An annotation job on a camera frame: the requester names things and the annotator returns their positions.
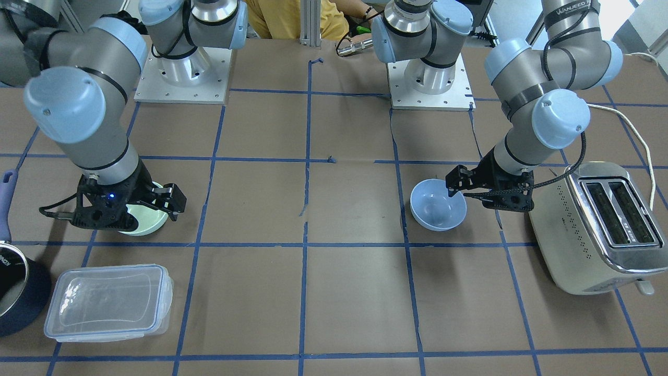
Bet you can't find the clear plastic food container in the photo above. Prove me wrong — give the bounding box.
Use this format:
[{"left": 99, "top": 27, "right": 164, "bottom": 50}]
[{"left": 43, "top": 264, "right": 173, "bottom": 343}]

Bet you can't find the aluminium frame post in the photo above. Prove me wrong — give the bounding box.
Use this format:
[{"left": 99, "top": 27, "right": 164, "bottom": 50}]
[{"left": 299, "top": 0, "right": 321, "bottom": 49}]

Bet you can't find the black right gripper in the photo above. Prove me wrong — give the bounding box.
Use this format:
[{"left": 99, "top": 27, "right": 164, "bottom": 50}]
[{"left": 40, "top": 160, "right": 187, "bottom": 231}]

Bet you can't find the blue bowl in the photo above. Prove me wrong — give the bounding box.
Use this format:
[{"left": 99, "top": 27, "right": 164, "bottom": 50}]
[{"left": 410, "top": 179, "right": 468, "bottom": 232}]

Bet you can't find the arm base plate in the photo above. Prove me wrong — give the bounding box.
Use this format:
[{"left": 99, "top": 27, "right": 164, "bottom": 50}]
[
  {"left": 386, "top": 54, "right": 476, "bottom": 111},
  {"left": 134, "top": 47, "right": 233, "bottom": 105}
]

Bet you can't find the silver cream toaster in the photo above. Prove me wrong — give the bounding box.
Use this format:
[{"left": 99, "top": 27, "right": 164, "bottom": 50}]
[{"left": 528, "top": 161, "right": 667, "bottom": 296}]

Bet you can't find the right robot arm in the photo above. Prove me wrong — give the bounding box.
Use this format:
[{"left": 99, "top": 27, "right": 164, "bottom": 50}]
[{"left": 2, "top": 1, "right": 248, "bottom": 236}]

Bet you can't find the person in yellow shirt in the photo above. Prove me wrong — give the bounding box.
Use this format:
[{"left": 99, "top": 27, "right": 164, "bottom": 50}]
[{"left": 245, "top": 1, "right": 378, "bottom": 41}]

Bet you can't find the dark blue saucepan with lid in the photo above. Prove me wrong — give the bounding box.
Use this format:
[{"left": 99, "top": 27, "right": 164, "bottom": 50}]
[{"left": 1, "top": 169, "right": 52, "bottom": 336}]

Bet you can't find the green bowl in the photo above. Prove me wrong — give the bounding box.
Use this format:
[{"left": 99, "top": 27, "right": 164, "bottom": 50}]
[{"left": 119, "top": 204, "right": 169, "bottom": 237}]

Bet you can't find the white toaster power cable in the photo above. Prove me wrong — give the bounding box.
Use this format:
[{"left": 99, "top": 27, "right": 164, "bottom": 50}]
[{"left": 587, "top": 103, "right": 656, "bottom": 211}]

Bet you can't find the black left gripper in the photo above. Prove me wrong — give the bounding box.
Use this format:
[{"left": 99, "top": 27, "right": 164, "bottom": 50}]
[{"left": 445, "top": 149, "right": 534, "bottom": 212}]

